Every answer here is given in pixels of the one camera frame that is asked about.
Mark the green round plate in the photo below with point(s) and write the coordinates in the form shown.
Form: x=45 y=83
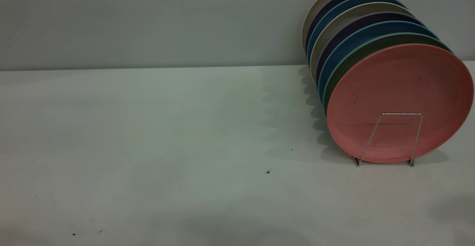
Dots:
x=371 y=45

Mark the blue round plate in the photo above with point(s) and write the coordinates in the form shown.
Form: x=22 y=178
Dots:
x=336 y=13
x=371 y=32

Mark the pink round plate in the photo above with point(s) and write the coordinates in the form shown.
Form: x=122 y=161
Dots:
x=400 y=90

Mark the dark purple round plate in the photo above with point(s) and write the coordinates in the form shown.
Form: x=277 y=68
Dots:
x=336 y=3
x=371 y=20

